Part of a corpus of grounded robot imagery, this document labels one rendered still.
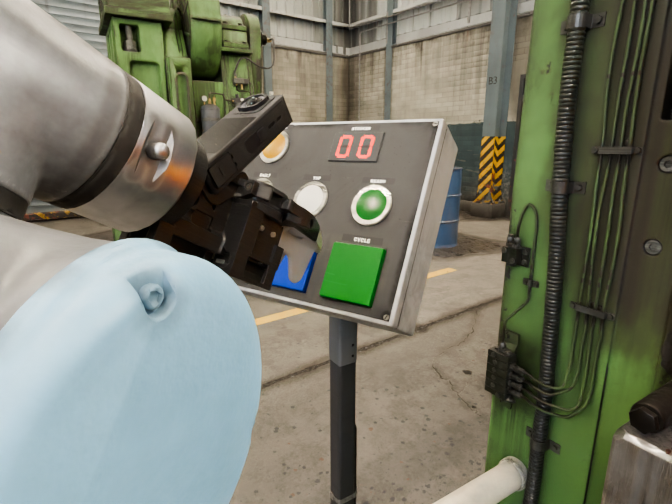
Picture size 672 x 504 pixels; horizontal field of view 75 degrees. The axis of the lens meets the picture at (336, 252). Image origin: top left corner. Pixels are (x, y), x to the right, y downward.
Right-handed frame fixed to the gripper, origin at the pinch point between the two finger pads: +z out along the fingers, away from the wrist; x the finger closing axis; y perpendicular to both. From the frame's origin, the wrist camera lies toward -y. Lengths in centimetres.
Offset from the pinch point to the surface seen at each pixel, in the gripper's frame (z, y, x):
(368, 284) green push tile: 9.8, 2.0, 3.0
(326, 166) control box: 10.6, -14.0, -8.9
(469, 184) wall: 655, -307, -185
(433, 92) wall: 604, -458, -270
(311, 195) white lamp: 10.2, -9.2, -9.6
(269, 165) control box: 10.6, -13.8, -19.7
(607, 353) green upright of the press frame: 33.0, 1.3, 29.1
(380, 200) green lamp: 10.2, -9.2, 1.4
